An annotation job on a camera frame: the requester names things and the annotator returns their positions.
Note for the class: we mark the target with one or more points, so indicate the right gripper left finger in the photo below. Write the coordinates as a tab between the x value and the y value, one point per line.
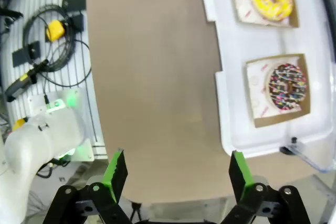
119	174

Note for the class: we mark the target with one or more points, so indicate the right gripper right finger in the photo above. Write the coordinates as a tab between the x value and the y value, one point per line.
237	174

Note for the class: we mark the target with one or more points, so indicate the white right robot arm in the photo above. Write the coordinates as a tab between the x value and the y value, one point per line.
31	142

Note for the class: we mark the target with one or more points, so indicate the brown cardboard donut tray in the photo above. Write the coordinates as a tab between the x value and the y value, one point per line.
295	11
278	121

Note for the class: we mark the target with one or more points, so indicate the chocolate donut with coloured sprinkles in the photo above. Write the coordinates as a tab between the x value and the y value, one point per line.
275	77

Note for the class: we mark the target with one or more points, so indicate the black container latch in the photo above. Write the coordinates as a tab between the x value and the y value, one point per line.
286	150

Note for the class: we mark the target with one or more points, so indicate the small yellow cap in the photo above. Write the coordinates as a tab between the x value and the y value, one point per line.
19	125

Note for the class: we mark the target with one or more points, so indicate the white ribbed metal platform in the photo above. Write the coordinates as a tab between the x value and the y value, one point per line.
76	66

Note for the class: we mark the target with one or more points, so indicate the black handheld enabling device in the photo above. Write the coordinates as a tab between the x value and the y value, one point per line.
18	86

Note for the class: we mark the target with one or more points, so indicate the white plastic tray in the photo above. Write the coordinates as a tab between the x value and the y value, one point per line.
228	40

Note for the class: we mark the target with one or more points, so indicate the yellow emergency stop box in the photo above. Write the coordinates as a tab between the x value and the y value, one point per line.
55	30

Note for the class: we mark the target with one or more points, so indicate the small black block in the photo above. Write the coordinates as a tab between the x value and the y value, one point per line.
77	22

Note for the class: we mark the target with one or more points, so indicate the black flat bracket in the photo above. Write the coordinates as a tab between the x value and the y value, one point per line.
74	2
25	53

